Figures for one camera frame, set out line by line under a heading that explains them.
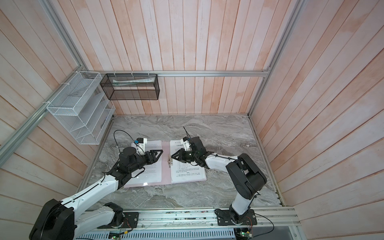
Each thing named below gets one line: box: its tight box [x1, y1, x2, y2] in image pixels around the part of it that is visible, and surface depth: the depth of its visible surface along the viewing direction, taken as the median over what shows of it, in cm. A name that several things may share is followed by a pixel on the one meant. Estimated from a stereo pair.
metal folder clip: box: [168, 154, 174, 168], surface depth 97 cm
